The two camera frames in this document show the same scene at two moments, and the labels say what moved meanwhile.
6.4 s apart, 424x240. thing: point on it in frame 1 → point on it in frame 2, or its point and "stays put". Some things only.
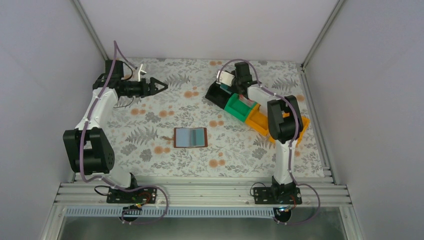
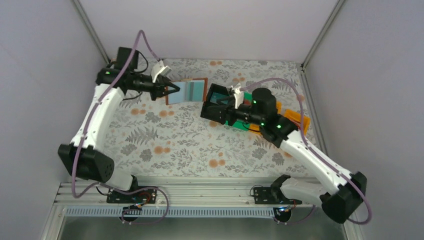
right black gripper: x=236 y=91 → x=228 y=110
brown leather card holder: x=189 y=137 → x=191 y=90
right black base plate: x=275 y=195 stays put
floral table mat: x=177 y=132 stays put
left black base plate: x=139 y=195 stays put
